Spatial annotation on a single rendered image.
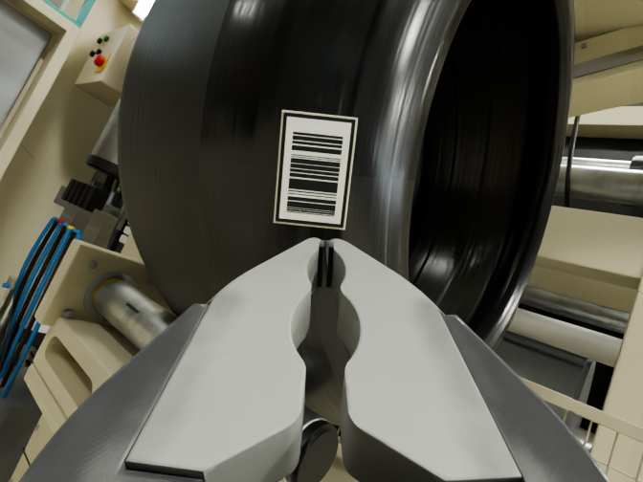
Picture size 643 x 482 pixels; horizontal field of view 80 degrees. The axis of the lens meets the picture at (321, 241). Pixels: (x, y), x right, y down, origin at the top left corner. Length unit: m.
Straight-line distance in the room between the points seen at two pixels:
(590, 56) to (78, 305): 0.90
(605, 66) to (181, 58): 0.74
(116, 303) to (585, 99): 0.85
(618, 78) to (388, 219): 0.70
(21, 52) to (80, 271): 0.49
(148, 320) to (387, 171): 0.28
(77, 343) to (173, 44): 0.30
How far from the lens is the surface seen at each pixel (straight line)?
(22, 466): 0.78
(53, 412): 0.48
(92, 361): 0.43
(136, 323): 0.43
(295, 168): 0.21
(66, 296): 0.52
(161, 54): 0.33
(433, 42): 0.26
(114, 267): 0.53
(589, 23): 0.94
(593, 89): 0.90
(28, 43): 0.91
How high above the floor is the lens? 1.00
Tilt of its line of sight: 7 degrees up
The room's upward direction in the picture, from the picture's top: 23 degrees clockwise
